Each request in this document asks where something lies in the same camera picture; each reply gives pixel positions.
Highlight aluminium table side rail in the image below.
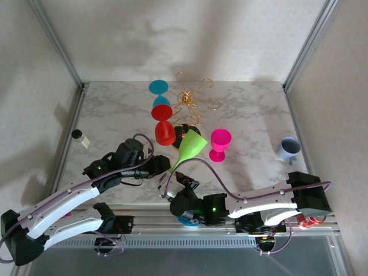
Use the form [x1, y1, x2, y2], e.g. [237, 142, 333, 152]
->
[48, 85, 89, 205]
[283, 86, 320, 202]

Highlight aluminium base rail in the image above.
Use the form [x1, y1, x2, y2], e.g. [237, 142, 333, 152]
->
[27, 202, 339, 238]

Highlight blue plastic wine glass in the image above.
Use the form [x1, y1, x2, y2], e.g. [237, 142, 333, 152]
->
[148, 80, 171, 108]

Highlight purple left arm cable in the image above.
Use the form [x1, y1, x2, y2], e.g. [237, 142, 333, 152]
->
[0, 133, 155, 264]

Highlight aluminium frame post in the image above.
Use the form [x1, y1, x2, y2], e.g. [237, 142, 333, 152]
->
[27, 0, 87, 91]
[282, 0, 339, 91]

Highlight pale blue ceramic mug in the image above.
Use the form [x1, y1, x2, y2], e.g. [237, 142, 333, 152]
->
[276, 136, 302, 166]

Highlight small jar with black lid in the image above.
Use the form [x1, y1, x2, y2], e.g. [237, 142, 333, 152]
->
[71, 129, 90, 150]

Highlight slotted metal cable duct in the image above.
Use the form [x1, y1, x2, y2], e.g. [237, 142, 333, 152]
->
[36, 238, 258, 248]

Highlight gold wire wine glass rack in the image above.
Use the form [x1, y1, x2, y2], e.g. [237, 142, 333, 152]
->
[168, 71, 221, 152]

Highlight green plastic wine glass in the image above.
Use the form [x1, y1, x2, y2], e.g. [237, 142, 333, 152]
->
[168, 129, 208, 174]

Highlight red plastic wine glass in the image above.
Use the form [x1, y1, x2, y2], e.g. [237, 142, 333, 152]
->
[151, 104, 177, 147]

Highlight pink plastic wine glass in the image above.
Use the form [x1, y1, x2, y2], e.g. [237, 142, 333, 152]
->
[209, 128, 232, 163]

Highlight blue translucent plastic container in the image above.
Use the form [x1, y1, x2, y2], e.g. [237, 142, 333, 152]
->
[177, 216, 202, 228]

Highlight grey tinted panel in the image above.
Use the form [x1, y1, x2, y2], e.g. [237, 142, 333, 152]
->
[17, 235, 350, 276]

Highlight red soda can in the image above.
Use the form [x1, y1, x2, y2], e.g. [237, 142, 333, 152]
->
[297, 213, 324, 229]

